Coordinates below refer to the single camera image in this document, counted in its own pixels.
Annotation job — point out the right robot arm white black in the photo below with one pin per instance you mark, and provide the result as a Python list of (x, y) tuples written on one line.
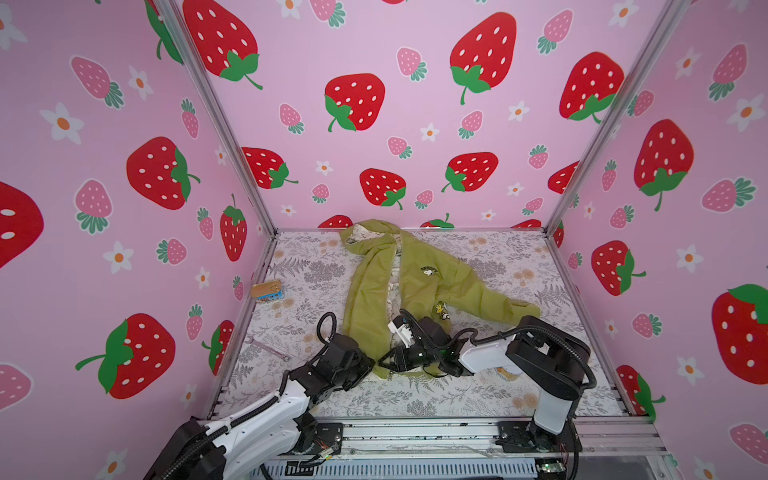
[(554, 360)]

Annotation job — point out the aluminium front rail frame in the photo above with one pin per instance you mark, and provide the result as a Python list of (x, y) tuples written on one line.
[(464, 448)]

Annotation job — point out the small orange blue box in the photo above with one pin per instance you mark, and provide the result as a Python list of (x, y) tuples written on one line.
[(267, 291)]

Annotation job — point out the green zip-up jacket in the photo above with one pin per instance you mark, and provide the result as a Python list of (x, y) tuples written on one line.
[(399, 271)]

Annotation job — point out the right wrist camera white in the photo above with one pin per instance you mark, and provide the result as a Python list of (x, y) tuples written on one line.
[(400, 328)]

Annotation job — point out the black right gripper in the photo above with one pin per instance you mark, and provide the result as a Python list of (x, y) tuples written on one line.
[(397, 355)]

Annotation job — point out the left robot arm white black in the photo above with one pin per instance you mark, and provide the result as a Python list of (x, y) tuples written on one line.
[(275, 424)]

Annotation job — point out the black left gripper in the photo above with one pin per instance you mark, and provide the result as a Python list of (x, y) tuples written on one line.
[(365, 364)]

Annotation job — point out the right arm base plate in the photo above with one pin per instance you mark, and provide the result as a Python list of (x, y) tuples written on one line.
[(527, 437)]

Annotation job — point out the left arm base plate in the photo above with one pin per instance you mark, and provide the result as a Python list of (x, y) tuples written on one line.
[(315, 438)]

